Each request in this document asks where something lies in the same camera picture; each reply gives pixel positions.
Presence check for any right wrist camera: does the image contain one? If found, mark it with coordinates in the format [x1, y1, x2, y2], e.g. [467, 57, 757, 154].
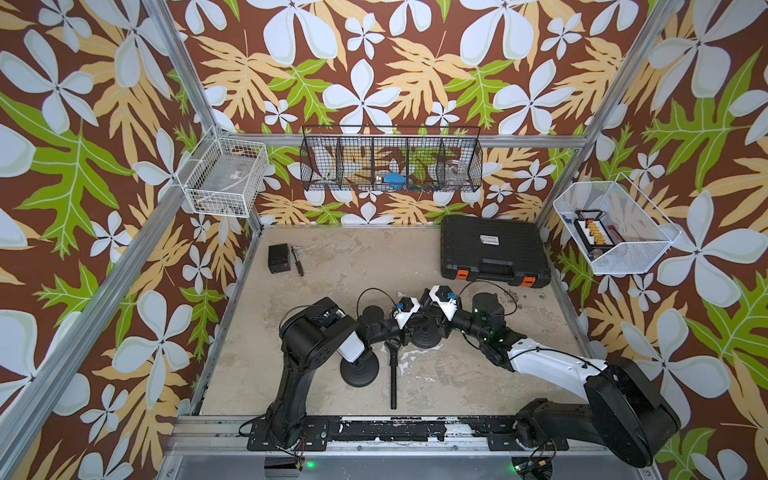
[429, 285, 458, 322]

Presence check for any black wire basket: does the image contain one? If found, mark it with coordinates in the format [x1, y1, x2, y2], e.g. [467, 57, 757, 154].
[299, 125, 483, 193]

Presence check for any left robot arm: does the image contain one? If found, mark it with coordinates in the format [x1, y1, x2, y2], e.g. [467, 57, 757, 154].
[249, 297, 430, 450]

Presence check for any black plastic tool case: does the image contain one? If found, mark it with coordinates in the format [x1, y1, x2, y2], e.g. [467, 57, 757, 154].
[440, 215, 552, 288]

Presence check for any screw bit box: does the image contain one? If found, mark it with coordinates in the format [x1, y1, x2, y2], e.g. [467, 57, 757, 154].
[574, 209, 624, 252]

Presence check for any small ratchet screwdriver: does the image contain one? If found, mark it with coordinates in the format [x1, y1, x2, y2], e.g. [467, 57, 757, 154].
[291, 245, 305, 277]

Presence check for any black round stand base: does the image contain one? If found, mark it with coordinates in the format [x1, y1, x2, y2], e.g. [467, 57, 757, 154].
[409, 318, 442, 349]

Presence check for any blue object in basket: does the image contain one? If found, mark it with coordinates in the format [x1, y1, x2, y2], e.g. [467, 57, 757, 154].
[384, 172, 406, 188]

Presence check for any white mesh basket right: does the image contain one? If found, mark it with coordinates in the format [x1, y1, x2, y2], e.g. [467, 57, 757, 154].
[554, 174, 682, 276]

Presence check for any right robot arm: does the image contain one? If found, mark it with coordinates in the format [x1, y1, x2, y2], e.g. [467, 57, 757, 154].
[429, 285, 681, 467]

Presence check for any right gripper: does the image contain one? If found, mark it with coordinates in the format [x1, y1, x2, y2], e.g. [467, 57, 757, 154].
[419, 300, 490, 345]

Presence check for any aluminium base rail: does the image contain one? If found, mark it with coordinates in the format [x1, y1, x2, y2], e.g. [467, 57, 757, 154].
[157, 413, 661, 480]

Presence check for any small black box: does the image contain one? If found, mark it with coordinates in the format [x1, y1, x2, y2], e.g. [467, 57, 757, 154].
[267, 243, 291, 274]

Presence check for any white wire basket left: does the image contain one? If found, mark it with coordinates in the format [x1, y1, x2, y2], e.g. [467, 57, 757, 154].
[178, 129, 270, 218]

